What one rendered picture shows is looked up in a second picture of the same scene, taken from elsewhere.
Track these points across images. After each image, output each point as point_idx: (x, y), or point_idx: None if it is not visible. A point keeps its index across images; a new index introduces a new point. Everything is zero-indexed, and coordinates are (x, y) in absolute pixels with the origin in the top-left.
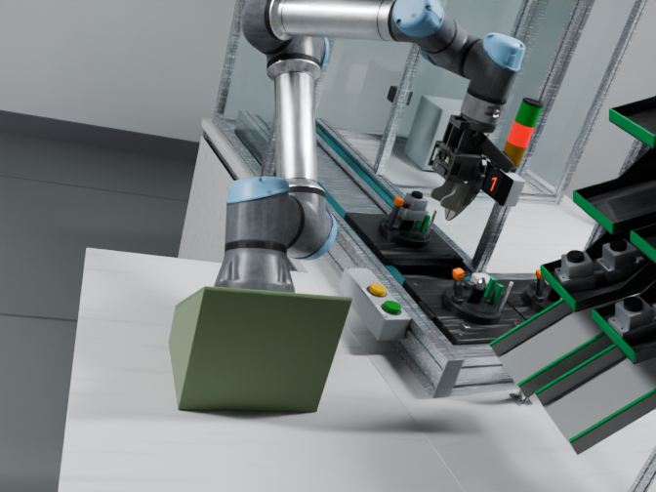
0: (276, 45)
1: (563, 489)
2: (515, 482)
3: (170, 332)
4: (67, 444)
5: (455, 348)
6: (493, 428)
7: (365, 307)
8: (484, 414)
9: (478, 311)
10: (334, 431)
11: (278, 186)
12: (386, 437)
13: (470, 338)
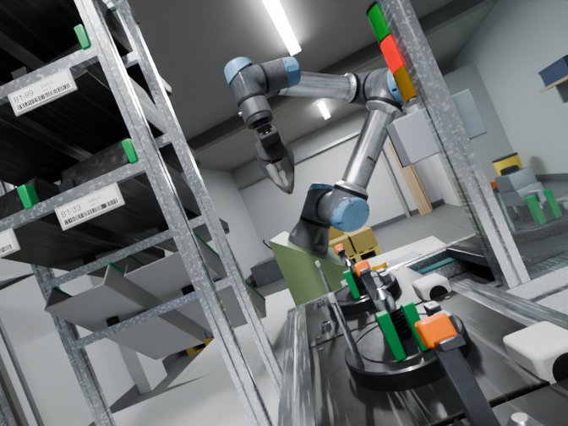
0: (365, 101)
1: (180, 424)
2: (207, 394)
3: None
4: None
5: (301, 309)
6: (259, 382)
7: None
8: None
9: (336, 295)
10: (283, 322)
11: (310, 187)
12: (272, 337)
13: (307, 308)
